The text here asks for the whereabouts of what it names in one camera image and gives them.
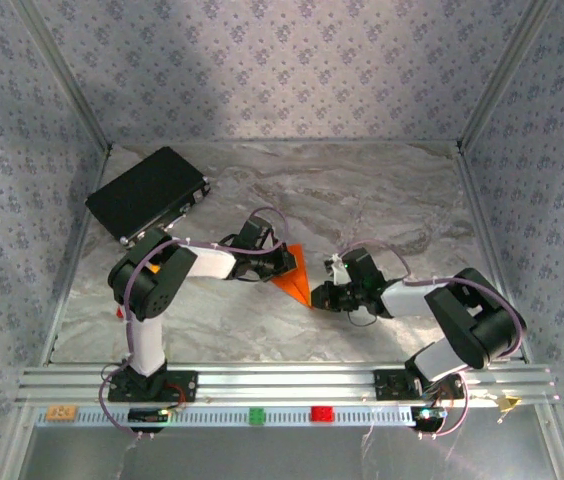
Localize orange paper sheet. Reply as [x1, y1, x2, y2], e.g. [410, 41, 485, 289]
[270, 243, 312, 307]

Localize black metal-edged case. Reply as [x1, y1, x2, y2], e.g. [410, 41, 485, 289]
[84, 145, 212, 247]

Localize black right controller board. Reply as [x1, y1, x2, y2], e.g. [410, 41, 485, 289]
[410, 405, 448, 431]

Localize black controller board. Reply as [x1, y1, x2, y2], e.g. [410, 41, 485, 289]
[410, 405, 448, 431]
[128, 407, 170, 434]

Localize yellow tape scrap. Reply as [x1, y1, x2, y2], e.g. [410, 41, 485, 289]
[495, 394, 523, 414]

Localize black left controller board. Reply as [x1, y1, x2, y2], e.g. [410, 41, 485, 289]
[128, 407, 170, 434]

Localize tan toy brick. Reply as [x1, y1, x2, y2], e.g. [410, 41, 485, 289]
[45, 404, 78, 421]

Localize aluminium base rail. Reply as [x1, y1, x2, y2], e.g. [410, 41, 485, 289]
[15, 362, 561, 406]

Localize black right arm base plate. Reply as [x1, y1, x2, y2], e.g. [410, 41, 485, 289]
[372, 368, 463, 401]

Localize aluminium table side rail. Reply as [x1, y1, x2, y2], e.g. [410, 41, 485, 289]
[454, 142, 533, 364]
[39, 147, 113, 366]

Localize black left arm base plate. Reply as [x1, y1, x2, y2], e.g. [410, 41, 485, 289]
[106, 368, 199, 404]

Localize slotted grey cable duct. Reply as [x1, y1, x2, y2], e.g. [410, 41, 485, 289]
[35, 405, 416, 429]

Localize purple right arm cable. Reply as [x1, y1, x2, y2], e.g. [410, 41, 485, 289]
[336, 239, 527, 441]

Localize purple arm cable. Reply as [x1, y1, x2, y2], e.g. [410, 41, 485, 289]
[99, 207, 291, 441]
[336, 239, 527, 441]

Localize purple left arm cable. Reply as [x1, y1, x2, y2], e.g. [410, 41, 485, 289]
[99, 207, 291, 441]

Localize aluminium frame post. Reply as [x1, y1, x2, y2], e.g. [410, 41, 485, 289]
[455, 0, 559, 154]

